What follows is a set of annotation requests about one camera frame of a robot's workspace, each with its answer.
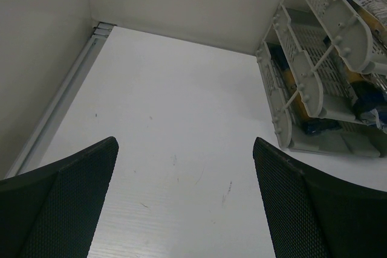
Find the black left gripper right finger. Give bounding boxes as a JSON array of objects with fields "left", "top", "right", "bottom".
[{"left": 253, "top": 137, "right": 386, "bottom": 257}]

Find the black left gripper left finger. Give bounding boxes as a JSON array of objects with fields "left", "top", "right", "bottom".
[{"left": 1, "top": 137, "right": 119, "bottom": 257}]

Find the pasta bag table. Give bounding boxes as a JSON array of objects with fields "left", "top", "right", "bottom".
[{"left": 268, "top": 44, "right": 341, "bottom": 135}]

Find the pasta bag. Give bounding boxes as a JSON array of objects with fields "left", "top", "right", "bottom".
[
  {"left": 322, "top": 36, "right": 387, "bottom": 134},
  {"left": 346, "top": 0, "right": 386, "bottom": 46}
]

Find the grey three-tier tray shelf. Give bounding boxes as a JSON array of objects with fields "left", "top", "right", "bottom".
[{"left": 256, "top": 0, "right": 386, "bottom": 157}]

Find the aluminium rail left edge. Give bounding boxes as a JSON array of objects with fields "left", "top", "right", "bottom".
[{"left": 4, "top": 22, "right": 116, "bottom": 179}]

